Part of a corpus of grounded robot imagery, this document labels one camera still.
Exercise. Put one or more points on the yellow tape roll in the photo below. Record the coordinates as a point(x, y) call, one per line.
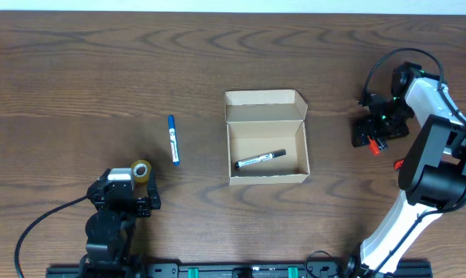
point(141, 171)

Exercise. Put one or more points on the orange utility knife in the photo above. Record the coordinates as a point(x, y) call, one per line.
point(398, 165)

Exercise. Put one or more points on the blue whiteboard marker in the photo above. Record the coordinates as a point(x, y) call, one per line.
point(173, 140)

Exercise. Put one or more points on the orange black stapler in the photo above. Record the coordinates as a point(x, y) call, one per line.
point(377, 145)

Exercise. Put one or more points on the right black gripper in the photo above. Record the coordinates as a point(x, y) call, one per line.
point(373, 135)

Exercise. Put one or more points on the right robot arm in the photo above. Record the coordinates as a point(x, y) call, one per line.
point(432, 175)

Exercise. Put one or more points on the cardboard box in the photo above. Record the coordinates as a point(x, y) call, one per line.
point(262, 121)

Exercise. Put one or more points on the black mounting rail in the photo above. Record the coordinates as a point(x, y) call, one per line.
point(322, 267)

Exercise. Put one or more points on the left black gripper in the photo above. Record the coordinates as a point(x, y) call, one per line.
point(136, 206)

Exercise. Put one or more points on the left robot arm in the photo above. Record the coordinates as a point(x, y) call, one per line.
point(111, 229)

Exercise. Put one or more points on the black whiteboard marker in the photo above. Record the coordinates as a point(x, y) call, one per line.
point(260, 158)

